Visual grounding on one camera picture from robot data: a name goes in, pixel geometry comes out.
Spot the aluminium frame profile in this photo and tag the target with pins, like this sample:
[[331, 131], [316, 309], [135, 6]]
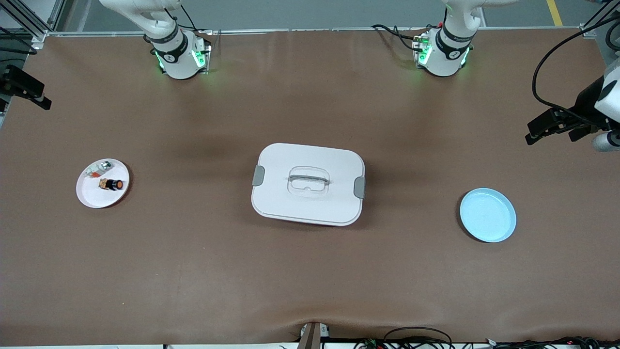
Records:
[[588, 31], [55, 14]]

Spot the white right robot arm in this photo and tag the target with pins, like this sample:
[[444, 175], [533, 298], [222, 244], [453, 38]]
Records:
[[169, 53]]

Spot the white and red switch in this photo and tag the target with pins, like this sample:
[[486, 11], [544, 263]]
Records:
[[101, 167]]

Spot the white lidded plastic box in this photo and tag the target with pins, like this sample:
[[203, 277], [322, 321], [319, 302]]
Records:
[[310, 208]]

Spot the light blue round plate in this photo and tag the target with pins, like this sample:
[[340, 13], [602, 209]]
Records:
[[487, 223]]

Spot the silver table edge rail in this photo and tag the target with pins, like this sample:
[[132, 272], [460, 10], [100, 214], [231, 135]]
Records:
[[315, 30]]

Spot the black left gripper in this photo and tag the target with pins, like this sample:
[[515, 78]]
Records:
[[585, 105]]

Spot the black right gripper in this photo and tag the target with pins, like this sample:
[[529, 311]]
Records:
[[14, 80]]

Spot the brown table mat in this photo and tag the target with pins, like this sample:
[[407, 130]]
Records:
[[310, 281]]

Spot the brown camera mount bracket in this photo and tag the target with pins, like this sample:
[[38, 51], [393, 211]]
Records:
[[312, 337]]

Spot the pale pink round plate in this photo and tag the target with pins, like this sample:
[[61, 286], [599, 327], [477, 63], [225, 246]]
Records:
[[104, 198]]

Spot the grey box latch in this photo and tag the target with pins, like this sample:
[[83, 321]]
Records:
[[258, 175], [359, 187]]

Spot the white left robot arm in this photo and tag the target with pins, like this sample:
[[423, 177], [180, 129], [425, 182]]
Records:
[[448, 53]]

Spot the black switch with orange button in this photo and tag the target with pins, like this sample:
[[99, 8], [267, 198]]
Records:
[[114, 184]]

